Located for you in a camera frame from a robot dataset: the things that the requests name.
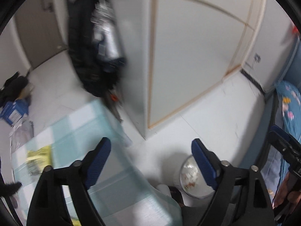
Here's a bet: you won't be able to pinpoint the yellow snack wrapper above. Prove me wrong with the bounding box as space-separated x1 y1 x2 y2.
26 145 52 177

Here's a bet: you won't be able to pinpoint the person's left forearm black sleeve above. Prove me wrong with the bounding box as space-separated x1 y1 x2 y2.
0 157 23 198

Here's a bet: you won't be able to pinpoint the blue cardboard box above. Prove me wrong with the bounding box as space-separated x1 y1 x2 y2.
1 99 29 126

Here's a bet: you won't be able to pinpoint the blue patterned bedding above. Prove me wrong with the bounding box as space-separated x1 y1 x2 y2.
261 79 301 208

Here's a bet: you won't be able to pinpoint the black hanging coat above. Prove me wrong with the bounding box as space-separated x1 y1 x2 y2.
67 0 126 97

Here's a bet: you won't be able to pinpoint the black clothes pile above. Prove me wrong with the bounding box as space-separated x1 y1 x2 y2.
1 71 29 107

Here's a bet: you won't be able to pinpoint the silver folded umbrella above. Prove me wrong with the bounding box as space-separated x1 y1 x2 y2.
91 0 125 67

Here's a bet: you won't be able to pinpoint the teal plaid tablecloth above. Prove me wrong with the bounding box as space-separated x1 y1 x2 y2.
11 101 183 225

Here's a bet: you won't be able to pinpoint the grey-brown door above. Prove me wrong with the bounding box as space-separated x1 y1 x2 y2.
15 0 67 69

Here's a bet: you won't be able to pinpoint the white cabinet with wood trim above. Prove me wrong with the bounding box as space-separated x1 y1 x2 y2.
109 0 266 138

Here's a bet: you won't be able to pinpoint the white trash bin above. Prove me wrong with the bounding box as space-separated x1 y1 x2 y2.
179 155 214 199

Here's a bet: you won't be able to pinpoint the person's right hand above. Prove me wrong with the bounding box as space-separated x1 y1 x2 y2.
273 172 300 213

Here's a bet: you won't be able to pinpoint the grey plastic mailer bags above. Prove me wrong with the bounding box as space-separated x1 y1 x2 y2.
10 118 34 153

